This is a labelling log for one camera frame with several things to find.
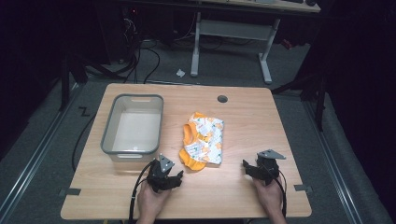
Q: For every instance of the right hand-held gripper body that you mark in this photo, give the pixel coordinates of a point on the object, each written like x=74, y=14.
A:
x=267, y=168

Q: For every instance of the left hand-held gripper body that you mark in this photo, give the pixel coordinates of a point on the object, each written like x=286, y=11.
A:
x=158, y=174

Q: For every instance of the orange patterned baby garment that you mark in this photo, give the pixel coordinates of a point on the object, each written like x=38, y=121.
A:
x=204, y=140

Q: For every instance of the grey plastic basin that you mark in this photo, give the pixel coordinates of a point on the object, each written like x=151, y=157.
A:
x=134, y=127

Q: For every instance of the person's left hand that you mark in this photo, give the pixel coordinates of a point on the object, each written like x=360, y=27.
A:
x=152, y=200

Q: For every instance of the person's right hand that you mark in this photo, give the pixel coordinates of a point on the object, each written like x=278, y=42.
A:
x=270, y=196

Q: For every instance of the grey tape strip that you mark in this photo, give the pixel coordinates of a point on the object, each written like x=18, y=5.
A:
x=70, y=192
x=303, y=188

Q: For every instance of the black metal stand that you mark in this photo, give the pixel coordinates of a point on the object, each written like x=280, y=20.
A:
x=311, y=90
x=70, y=77

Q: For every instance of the crumpled white paper scrap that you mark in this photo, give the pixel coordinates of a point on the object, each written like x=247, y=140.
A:
x=180, y=73

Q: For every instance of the aluminium floor rail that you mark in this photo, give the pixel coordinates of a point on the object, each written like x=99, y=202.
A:
x=34, y=155
x=334, y=161

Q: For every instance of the white metal desk frame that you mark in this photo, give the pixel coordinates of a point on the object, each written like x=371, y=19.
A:
x=232, y=40

